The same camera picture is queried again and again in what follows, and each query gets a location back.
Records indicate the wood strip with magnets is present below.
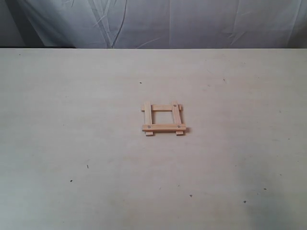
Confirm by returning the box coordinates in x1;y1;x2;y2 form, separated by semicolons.
171;101;183;128
142;124;187;132

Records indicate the plain wood strip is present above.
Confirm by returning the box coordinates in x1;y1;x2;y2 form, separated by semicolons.
141;104;182;112
144;102;153;129

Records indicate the white backdrop cloth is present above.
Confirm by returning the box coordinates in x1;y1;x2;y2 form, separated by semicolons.
0;0;307;49

